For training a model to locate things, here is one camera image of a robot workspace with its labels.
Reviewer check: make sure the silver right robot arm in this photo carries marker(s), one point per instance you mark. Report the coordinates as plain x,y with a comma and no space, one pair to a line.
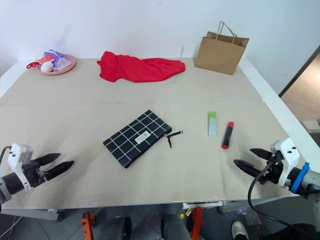
312,180

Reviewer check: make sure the white table bracket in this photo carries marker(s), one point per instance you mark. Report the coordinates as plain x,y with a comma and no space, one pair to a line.
202,204

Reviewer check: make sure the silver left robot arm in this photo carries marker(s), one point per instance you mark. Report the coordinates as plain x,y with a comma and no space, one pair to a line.
12,183

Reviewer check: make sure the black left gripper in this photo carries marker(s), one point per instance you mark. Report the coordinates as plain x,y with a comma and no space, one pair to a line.
35,175

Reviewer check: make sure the small yellow ball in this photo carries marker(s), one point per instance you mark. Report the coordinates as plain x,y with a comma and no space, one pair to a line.
183,215

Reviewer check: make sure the orange clamp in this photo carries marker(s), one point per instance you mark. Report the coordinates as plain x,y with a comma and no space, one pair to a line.
197,222
87,225

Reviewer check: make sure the brown paper bag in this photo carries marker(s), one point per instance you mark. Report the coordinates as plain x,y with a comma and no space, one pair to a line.
220,55

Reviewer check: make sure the white round plush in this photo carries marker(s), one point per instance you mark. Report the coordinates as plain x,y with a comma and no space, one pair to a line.
47,67

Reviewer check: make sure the purple plastic package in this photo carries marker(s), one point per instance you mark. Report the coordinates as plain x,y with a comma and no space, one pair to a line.
58,56

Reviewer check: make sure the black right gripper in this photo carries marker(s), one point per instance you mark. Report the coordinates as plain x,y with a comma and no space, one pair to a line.
273,172

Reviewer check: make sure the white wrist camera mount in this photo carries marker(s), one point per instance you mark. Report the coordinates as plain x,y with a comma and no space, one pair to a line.
16,160
290,155

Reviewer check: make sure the grey table frame bar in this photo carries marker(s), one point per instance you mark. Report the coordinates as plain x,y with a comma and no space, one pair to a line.
30,213

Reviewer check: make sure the black checkered pouch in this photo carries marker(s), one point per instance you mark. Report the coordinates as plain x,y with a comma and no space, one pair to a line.
135,137

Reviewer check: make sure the pale green eraser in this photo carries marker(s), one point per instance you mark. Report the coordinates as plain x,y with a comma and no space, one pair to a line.
212,125

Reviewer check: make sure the black pen with red cap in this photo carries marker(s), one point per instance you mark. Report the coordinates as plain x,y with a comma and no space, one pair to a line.
227,136

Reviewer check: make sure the red cloth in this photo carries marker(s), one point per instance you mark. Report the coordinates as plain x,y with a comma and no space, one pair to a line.
140,68

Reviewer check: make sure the red and white packet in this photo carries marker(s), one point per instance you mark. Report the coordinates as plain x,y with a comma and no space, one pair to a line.
45,59

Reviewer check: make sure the beige table cover sheet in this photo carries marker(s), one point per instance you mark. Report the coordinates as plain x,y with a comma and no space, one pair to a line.
150,185

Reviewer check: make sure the blue clip on right arm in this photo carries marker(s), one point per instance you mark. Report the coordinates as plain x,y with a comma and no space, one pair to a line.
300,180

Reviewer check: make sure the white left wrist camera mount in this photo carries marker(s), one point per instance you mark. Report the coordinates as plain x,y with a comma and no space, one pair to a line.
16,160

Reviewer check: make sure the pink plate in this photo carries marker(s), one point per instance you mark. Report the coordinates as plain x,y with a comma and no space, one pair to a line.
62,72

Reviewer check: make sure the white shoe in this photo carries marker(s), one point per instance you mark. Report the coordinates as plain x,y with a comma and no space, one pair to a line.
238,228

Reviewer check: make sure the grey textured pad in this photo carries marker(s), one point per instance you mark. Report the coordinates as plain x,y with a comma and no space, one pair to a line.
252,218

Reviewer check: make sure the dark rounded shape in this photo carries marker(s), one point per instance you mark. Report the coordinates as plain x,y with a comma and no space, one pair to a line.
175,227

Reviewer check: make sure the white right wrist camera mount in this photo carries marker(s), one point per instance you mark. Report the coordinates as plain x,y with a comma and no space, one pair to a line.
290,155

